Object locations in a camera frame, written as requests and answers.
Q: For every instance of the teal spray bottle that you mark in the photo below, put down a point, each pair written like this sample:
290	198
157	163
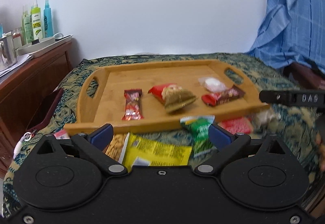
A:
47	18

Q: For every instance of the small blue bottle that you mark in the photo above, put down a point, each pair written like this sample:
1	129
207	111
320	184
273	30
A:
1	30

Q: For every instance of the clear bag beige cookies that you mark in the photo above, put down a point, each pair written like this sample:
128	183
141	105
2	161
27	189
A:
263	118

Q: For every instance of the long red brown chocolate bar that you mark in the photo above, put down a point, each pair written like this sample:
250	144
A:
220	98

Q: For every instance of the yellow snack packet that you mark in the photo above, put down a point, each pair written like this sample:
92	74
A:
138	151

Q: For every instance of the white plastic tray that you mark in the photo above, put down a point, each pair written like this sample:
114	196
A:
43	46

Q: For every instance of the red wafer packet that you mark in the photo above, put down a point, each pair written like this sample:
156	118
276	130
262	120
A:
239	125

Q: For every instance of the dark wooden cabinet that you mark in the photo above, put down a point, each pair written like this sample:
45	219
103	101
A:
23	92

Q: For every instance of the pale green bottle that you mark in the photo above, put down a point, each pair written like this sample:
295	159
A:
26	24

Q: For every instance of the steel mug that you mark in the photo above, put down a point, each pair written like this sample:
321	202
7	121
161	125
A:
7	50

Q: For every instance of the blue plaid cloth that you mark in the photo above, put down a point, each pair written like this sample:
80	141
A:
292	31

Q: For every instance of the green snack packet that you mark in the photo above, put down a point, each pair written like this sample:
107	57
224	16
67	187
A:
198	127

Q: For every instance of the red gold peanut snack bag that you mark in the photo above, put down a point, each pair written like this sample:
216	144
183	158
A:
172	96

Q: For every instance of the clear bag white candy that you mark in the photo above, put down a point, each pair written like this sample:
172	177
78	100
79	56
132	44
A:
212	84

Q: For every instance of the green white lotion bottle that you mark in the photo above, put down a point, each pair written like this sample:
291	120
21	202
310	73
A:
36	21

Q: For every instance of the small red brown candy bar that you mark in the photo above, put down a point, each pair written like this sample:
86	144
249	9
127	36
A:
133	105

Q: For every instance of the glass jar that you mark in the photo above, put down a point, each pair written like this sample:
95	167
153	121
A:
18	37

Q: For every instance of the white keyring charm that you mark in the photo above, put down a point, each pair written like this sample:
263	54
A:
24	139

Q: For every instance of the wooden serving tray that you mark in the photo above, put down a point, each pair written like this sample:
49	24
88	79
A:
153	97

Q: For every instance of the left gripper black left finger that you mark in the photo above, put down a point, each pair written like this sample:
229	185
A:
61	174

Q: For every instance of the peanut snack packet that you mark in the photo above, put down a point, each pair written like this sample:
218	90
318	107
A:
117	147

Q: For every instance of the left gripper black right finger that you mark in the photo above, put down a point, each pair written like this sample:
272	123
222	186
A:
259	173

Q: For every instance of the paisley patterned table cloth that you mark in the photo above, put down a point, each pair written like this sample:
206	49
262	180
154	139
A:
296	126

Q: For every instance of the person's hand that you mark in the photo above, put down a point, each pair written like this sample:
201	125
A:
321	151

